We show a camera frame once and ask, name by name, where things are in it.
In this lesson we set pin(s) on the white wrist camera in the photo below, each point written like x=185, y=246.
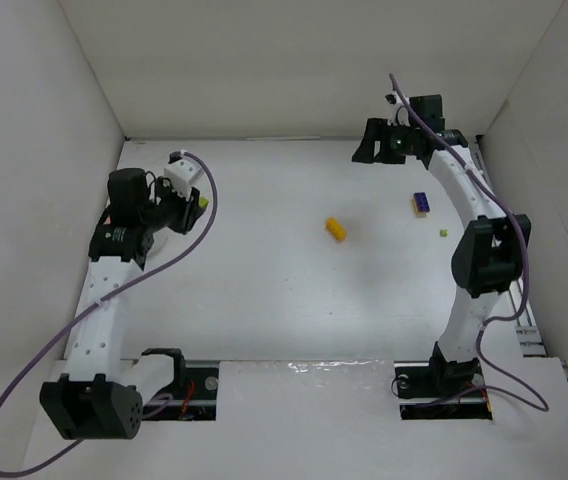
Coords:
x=397, y=113
x=182, y=173

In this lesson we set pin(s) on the right aluminium rail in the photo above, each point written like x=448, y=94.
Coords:
x=525, y=327

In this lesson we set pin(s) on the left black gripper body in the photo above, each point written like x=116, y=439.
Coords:
x=187, y=211

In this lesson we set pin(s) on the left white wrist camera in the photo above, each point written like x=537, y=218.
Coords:
x=182, y=173

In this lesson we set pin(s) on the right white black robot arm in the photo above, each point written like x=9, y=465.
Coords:
x=488, y=257

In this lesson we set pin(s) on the flat yellow lego plate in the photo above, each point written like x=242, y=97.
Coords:
x=418, y=211

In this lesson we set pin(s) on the purple lego brick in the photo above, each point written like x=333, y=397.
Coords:
x=422, y=200

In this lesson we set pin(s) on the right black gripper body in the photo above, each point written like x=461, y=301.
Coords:
x=381, y=141

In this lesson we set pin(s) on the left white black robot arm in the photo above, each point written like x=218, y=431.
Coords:
x=95, y=397

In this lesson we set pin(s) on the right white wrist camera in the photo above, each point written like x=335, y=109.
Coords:
x=397, y=113

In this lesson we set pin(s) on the yellow lego brick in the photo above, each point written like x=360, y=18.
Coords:
x=336, y=229

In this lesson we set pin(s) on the white round divided container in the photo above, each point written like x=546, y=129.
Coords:
x=159, y=240

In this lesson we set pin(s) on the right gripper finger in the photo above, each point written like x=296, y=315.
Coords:
x=389, y=156
x=373, y=147

